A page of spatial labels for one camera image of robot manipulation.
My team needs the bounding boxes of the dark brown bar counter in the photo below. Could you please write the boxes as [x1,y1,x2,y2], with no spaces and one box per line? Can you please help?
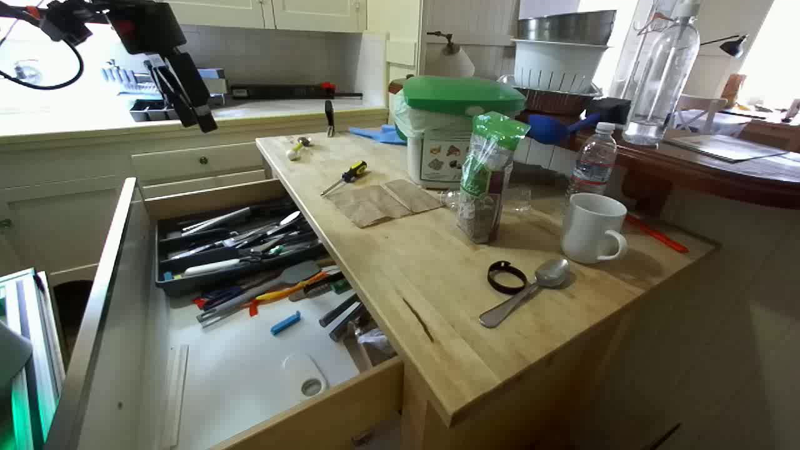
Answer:
[573,116,800,213]

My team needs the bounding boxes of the small blue stick object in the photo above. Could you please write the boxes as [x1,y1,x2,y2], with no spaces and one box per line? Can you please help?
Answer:
[268,311,303,338]

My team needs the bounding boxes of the yellow black screwdriver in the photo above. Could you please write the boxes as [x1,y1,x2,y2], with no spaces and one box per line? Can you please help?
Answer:
[319,157,372,200]

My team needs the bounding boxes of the long black bar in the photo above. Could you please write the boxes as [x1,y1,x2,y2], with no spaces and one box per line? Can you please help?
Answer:
[227,81,366,105]

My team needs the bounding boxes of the white ceramic mug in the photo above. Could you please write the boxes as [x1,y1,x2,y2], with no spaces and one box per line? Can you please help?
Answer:
[557,190,629,267]

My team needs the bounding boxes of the large clear bottle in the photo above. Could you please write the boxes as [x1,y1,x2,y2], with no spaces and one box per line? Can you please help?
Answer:
[621,0,702,150]

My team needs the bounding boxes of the steel pot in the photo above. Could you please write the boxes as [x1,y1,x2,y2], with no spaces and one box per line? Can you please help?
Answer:
[513,8,621,47]

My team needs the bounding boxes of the black desk lamp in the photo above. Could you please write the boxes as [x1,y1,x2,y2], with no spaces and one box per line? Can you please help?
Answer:
[697,33,749,62]

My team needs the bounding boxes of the clear food bag green label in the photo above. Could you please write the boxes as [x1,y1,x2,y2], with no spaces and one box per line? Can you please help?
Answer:
[454,111,533,248]

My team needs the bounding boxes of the blue dish brush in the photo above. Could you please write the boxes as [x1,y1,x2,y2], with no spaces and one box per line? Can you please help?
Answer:
[526,111,604,148]

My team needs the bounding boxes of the white colander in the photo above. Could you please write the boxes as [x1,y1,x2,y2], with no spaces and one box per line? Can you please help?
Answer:
[511,36,613,97]

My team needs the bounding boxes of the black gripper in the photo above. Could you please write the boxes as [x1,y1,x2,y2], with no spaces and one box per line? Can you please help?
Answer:
[107,0,219,136]

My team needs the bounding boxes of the small plastic water bottle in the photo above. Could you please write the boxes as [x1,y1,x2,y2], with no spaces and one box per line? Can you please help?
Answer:
[569,120,623,200]

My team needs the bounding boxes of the yellow handled ice cream scoop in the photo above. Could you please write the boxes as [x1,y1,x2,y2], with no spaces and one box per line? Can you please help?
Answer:
[282,133,317,165]

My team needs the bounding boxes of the white handled knife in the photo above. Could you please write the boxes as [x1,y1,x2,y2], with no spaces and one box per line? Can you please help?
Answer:
[177,256,253,282]

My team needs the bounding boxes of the metal spoon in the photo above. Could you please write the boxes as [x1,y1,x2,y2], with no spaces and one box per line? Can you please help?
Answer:
[478,256,576,330]

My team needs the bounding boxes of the white wall cabinets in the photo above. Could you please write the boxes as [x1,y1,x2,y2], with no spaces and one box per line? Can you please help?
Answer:
[166,0,369,37]

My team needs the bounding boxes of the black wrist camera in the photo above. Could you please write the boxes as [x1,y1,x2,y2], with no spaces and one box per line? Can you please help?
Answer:
[29,0,112,45]

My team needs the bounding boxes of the white bell lamp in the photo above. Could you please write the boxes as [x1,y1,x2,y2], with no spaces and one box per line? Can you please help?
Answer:
[422,30,479,82]

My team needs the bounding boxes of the blue cloth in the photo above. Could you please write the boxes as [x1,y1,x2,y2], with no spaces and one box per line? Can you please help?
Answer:
[348,123,411,150]

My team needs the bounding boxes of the metal robot mounting frame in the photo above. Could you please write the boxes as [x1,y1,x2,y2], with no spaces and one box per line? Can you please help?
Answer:
[0,266,69,450]

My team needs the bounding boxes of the white bin with green lid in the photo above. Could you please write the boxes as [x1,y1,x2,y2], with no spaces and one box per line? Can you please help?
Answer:
[389,72,529,190]

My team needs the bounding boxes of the silver handled knife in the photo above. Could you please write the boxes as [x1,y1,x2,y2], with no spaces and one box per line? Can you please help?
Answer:
[177,205,254,240]

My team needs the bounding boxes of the brown paper napkin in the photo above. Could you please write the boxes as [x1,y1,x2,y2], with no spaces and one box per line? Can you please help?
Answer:
[331,177,446,230]

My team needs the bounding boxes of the white kitchen counter cabinets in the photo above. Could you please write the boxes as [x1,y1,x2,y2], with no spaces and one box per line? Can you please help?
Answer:
[0,87,389,282]

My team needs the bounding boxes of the open wooden drawer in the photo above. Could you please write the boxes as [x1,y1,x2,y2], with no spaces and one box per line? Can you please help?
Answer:
[48,173,407,450]

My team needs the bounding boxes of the black ring band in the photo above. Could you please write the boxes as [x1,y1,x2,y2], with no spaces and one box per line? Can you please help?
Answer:
[484,257,529,298]

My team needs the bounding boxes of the red stick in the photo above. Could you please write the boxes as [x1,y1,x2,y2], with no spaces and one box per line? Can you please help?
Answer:
[623,213,693,257]

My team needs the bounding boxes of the wooden butcher block island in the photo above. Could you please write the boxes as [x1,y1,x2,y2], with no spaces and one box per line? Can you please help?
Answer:
[253,131,719,450]

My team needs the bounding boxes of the black cable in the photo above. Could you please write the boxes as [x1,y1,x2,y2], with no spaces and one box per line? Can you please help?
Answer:
[0,33,87,93]

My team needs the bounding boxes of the orange handled tool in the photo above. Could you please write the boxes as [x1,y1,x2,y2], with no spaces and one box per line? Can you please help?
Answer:
[247,267,338,311]

